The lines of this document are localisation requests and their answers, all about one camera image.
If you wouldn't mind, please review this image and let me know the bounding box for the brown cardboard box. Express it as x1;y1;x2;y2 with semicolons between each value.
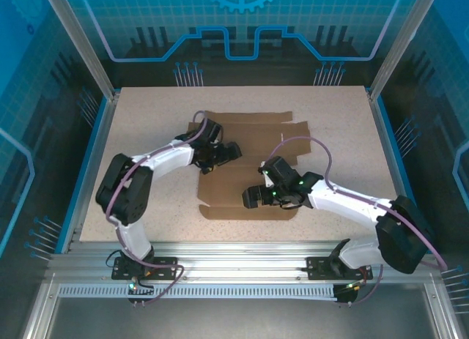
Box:
187;111;311;222

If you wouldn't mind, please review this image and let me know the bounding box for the long aluminium frame rail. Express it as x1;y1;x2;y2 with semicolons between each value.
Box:
47;239;446;286

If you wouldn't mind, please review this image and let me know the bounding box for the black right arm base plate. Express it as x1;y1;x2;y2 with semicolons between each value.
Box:
306;256;373;281

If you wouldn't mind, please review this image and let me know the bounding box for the white slotted cable duct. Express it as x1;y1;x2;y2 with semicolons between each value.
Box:
58;283;339;300

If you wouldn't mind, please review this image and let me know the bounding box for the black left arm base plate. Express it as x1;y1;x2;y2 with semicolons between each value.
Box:
111;256;179;281

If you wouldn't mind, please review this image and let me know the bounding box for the blue aluminium side rail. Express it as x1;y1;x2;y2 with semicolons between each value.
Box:
54;92;122;254
366;86;446;274

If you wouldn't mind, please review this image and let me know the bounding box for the aluminium frame post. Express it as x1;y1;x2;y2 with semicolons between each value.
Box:
368;0;440;102
39;0;120;100

